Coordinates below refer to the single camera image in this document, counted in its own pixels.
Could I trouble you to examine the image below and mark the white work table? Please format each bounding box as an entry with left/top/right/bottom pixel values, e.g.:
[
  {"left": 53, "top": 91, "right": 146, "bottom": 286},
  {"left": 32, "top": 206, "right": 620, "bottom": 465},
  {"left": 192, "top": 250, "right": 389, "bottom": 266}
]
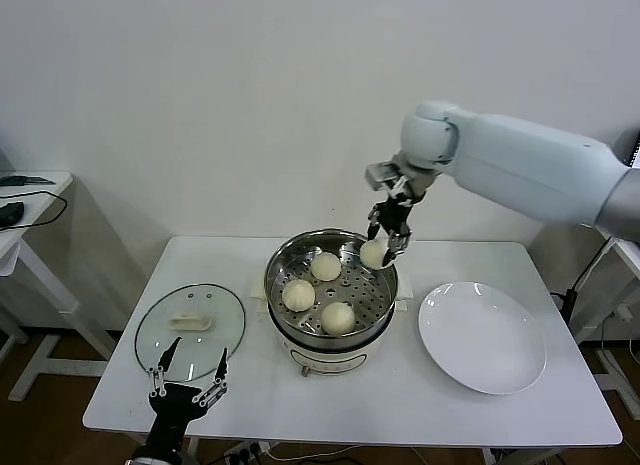
[{"left": 82, "top": 236, "right": 624, "bottom": 465}]

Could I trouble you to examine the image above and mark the perforated steel steamer basket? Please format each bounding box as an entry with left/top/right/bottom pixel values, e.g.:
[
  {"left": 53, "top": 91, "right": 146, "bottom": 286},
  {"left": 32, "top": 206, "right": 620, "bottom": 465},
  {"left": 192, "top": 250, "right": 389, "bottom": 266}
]
[{"left": 263, "top": 228, "right": 400, "bottom": 337}]

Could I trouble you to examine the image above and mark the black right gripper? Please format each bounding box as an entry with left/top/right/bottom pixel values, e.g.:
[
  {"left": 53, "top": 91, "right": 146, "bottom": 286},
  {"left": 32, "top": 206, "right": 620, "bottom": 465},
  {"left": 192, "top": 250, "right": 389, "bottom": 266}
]
[{"left": 366, "top": 197, "right": 414, "bottom": 269}]

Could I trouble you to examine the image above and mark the white power strip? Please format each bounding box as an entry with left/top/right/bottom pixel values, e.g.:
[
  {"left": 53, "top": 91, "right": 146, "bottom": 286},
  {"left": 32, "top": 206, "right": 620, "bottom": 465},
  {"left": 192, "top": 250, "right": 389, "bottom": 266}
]
[{"left": 223, "top": 442, "right": 274, "bottom": 464}]

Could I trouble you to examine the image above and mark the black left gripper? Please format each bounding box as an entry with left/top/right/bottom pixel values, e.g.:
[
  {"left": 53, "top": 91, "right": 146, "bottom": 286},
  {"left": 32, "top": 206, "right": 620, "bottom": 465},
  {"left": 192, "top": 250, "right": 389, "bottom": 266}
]
[{"left": 146, "top": 336, "right": 231, "bottom": 447}]

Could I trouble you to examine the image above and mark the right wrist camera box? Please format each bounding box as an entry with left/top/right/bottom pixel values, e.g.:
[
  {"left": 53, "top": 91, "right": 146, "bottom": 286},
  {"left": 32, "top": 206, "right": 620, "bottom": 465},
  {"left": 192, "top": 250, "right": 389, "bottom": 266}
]
[{"left": 364, "top": 160, "right": 407, "bottom": 191}]

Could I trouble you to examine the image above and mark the glass lid with cream handle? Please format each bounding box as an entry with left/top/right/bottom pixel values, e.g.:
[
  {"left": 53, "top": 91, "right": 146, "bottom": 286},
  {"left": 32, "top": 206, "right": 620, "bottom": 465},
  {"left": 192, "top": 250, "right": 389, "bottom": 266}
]
[{"left": 133, "top": 283, "right": 248, "bottom": 384}]

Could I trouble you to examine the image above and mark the white side table with mouse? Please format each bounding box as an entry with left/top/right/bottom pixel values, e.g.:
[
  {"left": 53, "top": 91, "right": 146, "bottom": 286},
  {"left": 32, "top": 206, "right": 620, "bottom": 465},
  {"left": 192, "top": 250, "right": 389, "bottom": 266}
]
[{"left": 0, "top": 171, "right": 121, "bottom": 404}]

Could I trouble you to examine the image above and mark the white side table with laptop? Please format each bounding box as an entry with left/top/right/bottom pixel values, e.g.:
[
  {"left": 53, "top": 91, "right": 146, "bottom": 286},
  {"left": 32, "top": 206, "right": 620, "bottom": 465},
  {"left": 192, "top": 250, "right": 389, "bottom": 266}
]
[{"left": 572, "top": 224, "right": 640, "bottom": 421}]

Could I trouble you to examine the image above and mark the white steamed baozi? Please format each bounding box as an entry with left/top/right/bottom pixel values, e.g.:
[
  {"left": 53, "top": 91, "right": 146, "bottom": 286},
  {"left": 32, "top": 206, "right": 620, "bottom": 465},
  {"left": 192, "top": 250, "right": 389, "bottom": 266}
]
[
  {"left": 310, "top": 252, "right": 344, "bottom": 283},
  {"left": 281, "top": 278, "right": 317, "bottom": 313},
  {"left": 320, "top": 301, "right": 357, "bottom": 336},
  {"left": 359, "top": 238, "right": 390, "bottom": 270}
]

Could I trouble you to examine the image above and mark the laptop charging cable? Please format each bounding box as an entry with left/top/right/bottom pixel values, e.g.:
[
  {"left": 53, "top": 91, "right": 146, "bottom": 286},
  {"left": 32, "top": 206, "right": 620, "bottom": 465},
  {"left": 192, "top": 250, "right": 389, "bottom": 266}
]
[{"left": 548, "top": 234, "right": 619, "bottom": 306}]

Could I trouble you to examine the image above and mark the white round plate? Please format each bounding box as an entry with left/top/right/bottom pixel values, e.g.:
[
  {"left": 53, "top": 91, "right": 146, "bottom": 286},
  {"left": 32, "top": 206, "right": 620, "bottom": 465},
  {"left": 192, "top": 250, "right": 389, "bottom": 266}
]
[{"left": 417, "top": 281, "right": 548, "bottom": 396}]

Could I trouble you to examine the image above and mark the white electric cooker pot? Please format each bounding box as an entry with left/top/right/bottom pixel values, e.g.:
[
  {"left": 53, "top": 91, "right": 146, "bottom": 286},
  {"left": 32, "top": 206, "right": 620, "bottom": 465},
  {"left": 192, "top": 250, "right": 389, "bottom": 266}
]
[{"left": 248, "top": 268, "right": 415, "bottom": 380}]

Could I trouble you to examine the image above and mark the dark green flat tool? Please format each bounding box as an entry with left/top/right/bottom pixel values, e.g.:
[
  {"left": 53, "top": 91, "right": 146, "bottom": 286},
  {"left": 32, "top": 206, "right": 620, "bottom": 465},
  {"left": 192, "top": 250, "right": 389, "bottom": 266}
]
[{"left": 0, "top": 174, "right": 56, "bottom": 187}]

